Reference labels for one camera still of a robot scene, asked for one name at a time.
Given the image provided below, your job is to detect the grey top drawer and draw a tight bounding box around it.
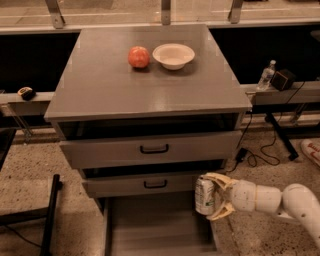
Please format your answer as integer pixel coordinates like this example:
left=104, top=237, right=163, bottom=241
left=60, top=131, right=241, bottom=169

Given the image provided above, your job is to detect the white bowl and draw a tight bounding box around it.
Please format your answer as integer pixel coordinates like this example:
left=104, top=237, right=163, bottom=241
left=152, top=43, right=195, bottom=70

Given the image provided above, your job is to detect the clear water bottle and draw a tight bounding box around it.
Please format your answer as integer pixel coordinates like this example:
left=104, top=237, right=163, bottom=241
left=257, top=60, right=276, bottom=91

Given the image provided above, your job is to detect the green 7up can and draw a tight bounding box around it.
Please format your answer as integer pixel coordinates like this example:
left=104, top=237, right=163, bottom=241
left=195, top=177, right=215, bottom=215

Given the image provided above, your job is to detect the black yellow tape measure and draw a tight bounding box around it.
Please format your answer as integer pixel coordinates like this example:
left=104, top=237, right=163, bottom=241
left=18, top=87, right=36, bottom=101

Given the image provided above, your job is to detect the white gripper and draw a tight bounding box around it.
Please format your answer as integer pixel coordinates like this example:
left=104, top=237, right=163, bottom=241
left=203, top=172, right=256, bottom=221

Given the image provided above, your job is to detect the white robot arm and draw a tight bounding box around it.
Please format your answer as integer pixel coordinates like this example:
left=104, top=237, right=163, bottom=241
left=195, top=173, right=320, bottom=248

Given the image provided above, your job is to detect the black stand leg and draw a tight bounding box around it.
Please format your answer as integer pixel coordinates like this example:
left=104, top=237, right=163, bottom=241
left=265, top=112, right=299, bottom=161

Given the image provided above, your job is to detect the black power adapter cable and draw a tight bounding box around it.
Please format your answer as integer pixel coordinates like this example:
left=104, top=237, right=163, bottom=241
left=226, top=80, right=307, bottom=173

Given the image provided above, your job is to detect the grey bottom drawer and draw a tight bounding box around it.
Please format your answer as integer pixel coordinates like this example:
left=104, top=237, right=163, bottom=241
left=102, top=191, right=228, bottom=256

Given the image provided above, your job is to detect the red apple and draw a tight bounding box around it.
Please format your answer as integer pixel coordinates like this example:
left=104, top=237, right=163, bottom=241
left=128, top=46, right=150, bottom=68

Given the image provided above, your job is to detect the grey drawer cabinet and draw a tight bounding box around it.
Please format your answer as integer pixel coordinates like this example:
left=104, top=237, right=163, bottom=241
left=43, top=23, right=253, bottom=214

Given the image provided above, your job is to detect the grey drawer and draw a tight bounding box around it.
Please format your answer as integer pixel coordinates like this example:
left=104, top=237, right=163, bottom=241
left=81, top=168, right=227, bottom=199
left=60, top=131, right=241, bottom=169
left=102, top=191, right=228, bottom=256

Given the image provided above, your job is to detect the grey middle drawer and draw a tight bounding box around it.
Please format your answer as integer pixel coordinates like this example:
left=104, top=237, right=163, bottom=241
left=81, top=168, right=227, bottom=199

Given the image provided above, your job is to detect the small black box speaker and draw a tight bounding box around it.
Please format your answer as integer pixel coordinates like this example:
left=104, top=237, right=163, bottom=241
left=271, top=69, right=296, bottom=91

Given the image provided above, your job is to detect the white red sneaker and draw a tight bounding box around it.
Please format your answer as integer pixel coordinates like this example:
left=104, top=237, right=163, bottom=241
left=300, top=139, right=320, bottom=168

